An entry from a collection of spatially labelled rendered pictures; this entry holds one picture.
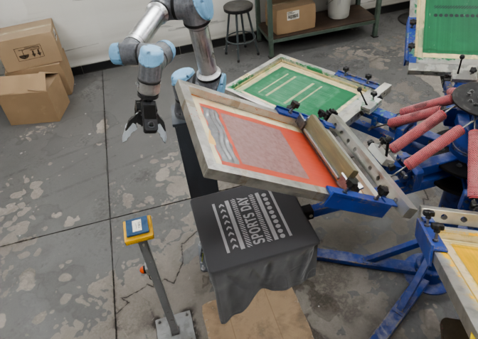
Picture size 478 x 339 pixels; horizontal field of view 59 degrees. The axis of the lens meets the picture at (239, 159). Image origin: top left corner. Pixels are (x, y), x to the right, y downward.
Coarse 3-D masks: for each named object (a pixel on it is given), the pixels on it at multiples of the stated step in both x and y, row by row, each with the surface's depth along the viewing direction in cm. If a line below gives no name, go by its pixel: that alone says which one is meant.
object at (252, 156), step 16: (240, 144) 158; (256, 144) 164; (240, 160) 148; (256, 160) 153; (272, 160) 159; (288, 160) 166; (304, 160) 173; (320, 160) 180; (288, 176) 155; (304, 176) 161; (320, 176) 167
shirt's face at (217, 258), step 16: (224, 192) 206; (240, 192) 205; (256, 192) 204; (272, 192) 203; (208, 208) 198; (288, 208) 194; (208, 224) 191; (288, 224) 187; (304, 224) 186; (208, 240) 184; (288, 240) 180; (304, 240) 180; (208, 256) 178; (224, 256) 177; (240, 256) 176; (256, 256) 176
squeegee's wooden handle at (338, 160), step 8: (312, 120) 188; (304, 128) 191; (312, 128) 186; (320, 128) 182; (312, 136) 185; (320, 136) 181; (328, 136) 176; (320, 144) 179; (328, 144) 175; (336, 144) 173; (328, 152) 174; (336, 152) 170; (328, 160) 173; (336, 160) 169; (344, 160) 165; (336, 168) 167; (344, 168) 164; (352, 168) 160; (352, 176) 161
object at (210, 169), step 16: (208, 96) 176; (224, 96) 179; (192, 112) 153; (256, 112) 187; (272, 112) 190; (192, 128) 146; (208, 144) 139; (208, 160) 131; (352, 160) 187; (208, 176) 130; (224, 176) 131; (240, 176) 133; (256, 176) 137; (272, 176) 142; (288, 192) 144; (304, 192) 146; (320, 192) 148; (368, 192) 170
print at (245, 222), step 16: (224, 208) 198; (240, 208) 197; (256, 208) 196; (272, 208) 195; (224, 224) 190; (240, 224) 190; (256, 224) 189; (272, 224) 188; (224, 240) 183; (240, 240) 182; (256, 240) 182; (272, 240) 181
